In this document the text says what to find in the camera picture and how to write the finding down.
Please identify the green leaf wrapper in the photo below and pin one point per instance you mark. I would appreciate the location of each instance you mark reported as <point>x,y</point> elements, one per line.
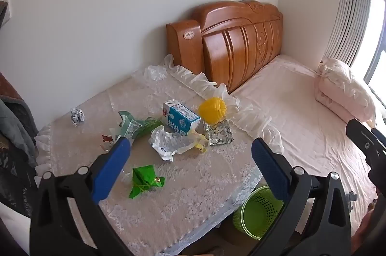
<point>150,125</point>

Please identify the white lace tablecloth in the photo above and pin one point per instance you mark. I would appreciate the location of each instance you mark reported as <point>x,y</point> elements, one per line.
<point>169,193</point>

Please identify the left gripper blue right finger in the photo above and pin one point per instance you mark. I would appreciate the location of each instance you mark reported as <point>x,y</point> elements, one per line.
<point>274,168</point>

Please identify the green leaf dumpling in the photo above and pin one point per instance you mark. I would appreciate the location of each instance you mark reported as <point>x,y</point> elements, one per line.
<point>143,179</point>

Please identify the dark framed window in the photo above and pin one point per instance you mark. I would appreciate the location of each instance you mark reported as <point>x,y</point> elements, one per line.
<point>373,47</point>

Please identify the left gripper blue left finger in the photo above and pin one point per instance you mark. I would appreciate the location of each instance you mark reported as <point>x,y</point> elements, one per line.
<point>107,167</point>

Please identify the wooden carved headboard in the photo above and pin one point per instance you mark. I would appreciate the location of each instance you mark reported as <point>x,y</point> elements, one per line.
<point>228,41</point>

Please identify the folded pink quilt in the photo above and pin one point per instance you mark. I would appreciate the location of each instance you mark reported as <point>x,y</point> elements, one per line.
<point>360,107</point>

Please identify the green plastic waste basket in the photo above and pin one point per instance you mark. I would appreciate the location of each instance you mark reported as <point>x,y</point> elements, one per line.
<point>257,213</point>

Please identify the small foil ball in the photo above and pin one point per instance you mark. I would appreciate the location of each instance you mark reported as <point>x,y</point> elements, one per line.
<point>77,116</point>

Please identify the silver foil wrapper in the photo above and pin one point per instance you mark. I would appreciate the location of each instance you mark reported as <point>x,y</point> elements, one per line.
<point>218,134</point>

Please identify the yellow candy wrapper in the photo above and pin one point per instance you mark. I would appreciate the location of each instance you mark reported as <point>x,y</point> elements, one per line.
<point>201,142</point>

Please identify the blue white milk carton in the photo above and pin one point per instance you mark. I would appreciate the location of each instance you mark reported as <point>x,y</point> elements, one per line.
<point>179,118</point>

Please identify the pink bed sheet mattress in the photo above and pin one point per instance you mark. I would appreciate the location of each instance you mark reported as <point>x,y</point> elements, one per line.
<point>313,136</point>

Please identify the white plastic wrapper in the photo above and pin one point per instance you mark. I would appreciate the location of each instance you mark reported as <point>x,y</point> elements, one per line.
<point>168,144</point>

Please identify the grey vertical window blinds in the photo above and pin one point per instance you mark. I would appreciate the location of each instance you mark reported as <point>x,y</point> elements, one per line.
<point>348,30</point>

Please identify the green white snack bag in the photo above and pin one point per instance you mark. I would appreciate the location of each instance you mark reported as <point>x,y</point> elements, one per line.
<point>129,127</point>

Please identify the white ruffled pillow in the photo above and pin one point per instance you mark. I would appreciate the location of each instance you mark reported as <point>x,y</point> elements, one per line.
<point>340,74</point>

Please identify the red small wrapper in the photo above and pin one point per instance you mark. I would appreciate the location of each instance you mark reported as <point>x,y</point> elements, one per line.
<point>107,138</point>

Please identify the dark clothes pile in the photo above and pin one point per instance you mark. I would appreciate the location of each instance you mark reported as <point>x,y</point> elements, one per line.
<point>18,152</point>

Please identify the yellow ribbed plastic ball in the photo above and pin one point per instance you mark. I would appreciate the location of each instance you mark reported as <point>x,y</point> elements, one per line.
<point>213,110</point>

